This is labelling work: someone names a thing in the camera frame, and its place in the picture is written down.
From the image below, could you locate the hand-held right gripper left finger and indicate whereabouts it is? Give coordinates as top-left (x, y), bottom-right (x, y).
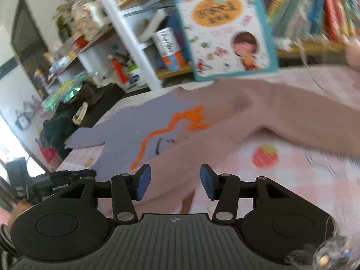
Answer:
top-left (58, 164), bottom-right (151, 223)

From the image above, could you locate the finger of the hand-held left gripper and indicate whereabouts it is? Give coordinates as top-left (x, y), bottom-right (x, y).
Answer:
top-left (53, 169), bottom-right (97, 181)

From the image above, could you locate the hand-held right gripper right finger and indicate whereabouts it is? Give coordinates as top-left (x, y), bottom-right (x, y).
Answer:
top-left (200, 164), bottom-right (303, 224)

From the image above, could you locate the purple shirt with orange print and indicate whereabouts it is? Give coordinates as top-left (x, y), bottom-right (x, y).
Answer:
top-left (64, 93), bottom-right (214, 179)

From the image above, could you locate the dusty pink garment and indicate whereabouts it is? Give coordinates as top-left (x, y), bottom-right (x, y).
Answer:
top-left (132, 77), bottom-right (360, 220)

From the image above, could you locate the person's left forearm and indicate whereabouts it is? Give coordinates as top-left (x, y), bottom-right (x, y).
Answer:
top-left (0, 201), bottom-right (30, 263)

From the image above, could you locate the black cloth bag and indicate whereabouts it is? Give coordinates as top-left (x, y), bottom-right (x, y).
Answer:
top-left (39, 83), bottom-right (126, 161)

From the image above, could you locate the pink checkered bed sheet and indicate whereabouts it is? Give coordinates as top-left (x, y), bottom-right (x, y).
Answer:
top-left (55, 66), bottom-right (360, 248)

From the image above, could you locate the iridescent foil wrap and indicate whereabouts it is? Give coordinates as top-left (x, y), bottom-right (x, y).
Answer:
top-left (42, 72), bottom-right (89, 111)

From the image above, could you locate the orange red glue bottle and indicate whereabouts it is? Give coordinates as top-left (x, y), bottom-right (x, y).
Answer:
top-left (110, 58), bottom-right (124, 85)

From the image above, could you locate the white orange blue carton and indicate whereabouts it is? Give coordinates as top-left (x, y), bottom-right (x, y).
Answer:
top-left (152, 27), bottom-right (187, 71)

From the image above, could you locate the clear plastic wrap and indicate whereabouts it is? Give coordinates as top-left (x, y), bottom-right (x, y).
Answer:
top-left (284, 216), bottom-right (355, 270)

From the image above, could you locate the white wooden bookshelf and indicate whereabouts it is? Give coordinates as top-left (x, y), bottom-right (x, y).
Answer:
top-left (42, 0), bottom-right (360, 92)

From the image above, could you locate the pile of blue books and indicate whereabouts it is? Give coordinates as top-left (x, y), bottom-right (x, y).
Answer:
top-left (167, 13), bottom-right (190, 62)

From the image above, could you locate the teal bordered children's picture book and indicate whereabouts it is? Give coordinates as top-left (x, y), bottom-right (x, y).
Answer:
top-left (173, 0), bottom-right (279, 83)

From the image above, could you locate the row of colourful books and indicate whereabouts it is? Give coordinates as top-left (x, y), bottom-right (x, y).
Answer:
top-left (266, 0), bottom-right (360, 41)

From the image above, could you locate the cream woven strap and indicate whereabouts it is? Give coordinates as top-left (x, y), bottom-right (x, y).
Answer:
top-left (72, 102), bottom-right (89, 124)

